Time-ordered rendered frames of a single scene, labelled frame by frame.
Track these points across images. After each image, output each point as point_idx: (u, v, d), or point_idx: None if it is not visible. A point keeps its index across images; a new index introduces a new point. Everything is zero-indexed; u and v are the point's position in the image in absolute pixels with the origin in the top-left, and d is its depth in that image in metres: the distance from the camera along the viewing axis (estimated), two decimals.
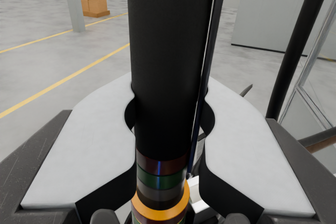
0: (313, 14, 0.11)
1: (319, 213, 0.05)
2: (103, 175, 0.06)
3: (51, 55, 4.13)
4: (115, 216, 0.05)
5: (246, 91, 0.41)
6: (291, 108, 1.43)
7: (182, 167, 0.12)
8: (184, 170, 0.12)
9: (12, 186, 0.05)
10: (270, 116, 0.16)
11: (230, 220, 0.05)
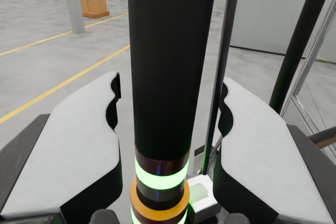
0: (314, 13, 0.11)
1: None
2: (88, 177, 0.05)
3: (51, 57, 4.16)
4: (115, 216, 0.05)
5: None
6: (285, 116, 1.48)
7: (182, 168, 0.12)
8: (184, 170, 0.12)
9: None
10: None
11: (230, 220, 0.05)
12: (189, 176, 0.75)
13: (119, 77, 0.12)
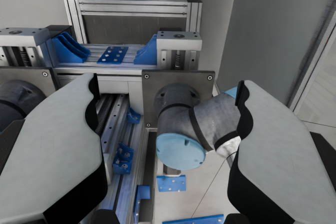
0: None
1: None
2: (71, 180, 0.05)
3: None
4: (115, 216, 0.05)
5: None
6: None
7: None
8: None
9: None
10: None
11: (230, 220, 0.05)
12: None
13: (97, 78, 0.12)
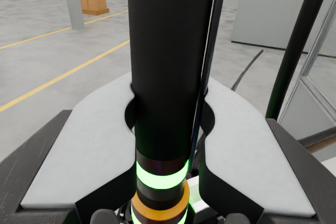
0: (312, 14, 0.11)
1: (319, 213, 0.05)
2: (103, 175, 0.06)
3: (50, 51, 4.09)
4: (115, 216, 0.05)
5: None
6: (294, 99, 1.39)
7: (182, 167, 0.12)
8: (184, 170, 0.12)
9: (12, 186, 0.05)
10: (269, 116, 0.16)
11: (230, 220, 0.05)
12: None
13: None
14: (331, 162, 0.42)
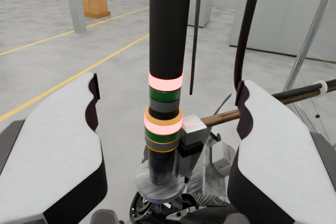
0: None
1: None
2: (71, 180, 0.05)
3: (54, 56, 4.25)
4: (115, 216, 0.05)
5: None
6: None
7: (177, 88, 0.20)
8: (178, 91, 0.20)
9: None
10: (236, 68, 0.24)
11: (230, 220, 0.05)
12: None
13: (97, 78, 0.12)
14: None
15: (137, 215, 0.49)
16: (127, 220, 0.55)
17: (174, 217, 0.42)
